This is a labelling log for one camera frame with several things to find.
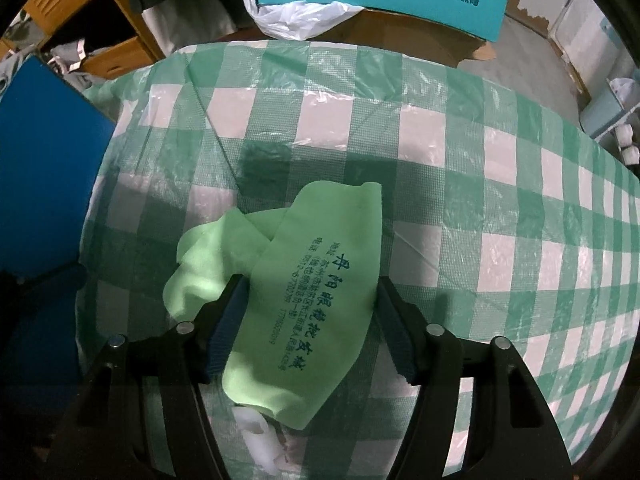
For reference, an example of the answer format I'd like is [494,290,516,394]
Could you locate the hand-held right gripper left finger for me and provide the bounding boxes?
[50,275,251,480]

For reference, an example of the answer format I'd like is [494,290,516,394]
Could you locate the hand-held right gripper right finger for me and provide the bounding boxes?
[376,277,598,480]

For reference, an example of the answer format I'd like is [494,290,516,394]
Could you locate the light green printed cloth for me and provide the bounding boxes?
[163,180,383,431]

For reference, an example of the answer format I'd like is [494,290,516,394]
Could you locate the blue-rimmed cardboard box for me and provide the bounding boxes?
[0,55,118,281]

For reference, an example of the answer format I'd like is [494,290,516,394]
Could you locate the small white plastic piece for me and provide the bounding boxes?
[232,407,283,463]

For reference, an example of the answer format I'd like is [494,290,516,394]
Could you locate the green checkered tablecloth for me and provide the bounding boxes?
[75,40,640,480]

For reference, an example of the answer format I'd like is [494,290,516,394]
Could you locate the wooden louvered cabinet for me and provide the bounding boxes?
[22,0,163,81]

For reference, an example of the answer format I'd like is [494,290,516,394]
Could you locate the shoe rack with shoes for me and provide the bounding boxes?
[615,122,640,166]

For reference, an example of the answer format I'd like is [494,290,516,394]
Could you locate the brown cardboard carton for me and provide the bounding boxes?
[330,7,496,68]

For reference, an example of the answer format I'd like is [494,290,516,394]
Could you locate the pale blue waste bin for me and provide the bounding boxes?
[580,77,640,138]

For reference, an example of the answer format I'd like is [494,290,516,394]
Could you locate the white hanging garment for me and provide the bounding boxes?
[142,0,251,56]

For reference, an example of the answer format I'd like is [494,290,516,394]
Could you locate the grey garment with reflective stripe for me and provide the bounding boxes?
[47,40,101,78]

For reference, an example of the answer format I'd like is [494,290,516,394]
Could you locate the white plastic bag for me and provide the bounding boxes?
[242,0,363,41]

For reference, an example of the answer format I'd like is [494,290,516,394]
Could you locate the teal printed box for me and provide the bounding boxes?
[255,0,513,42]

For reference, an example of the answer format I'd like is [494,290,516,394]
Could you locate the grey and white clothes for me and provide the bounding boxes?
[0,10,41,61]

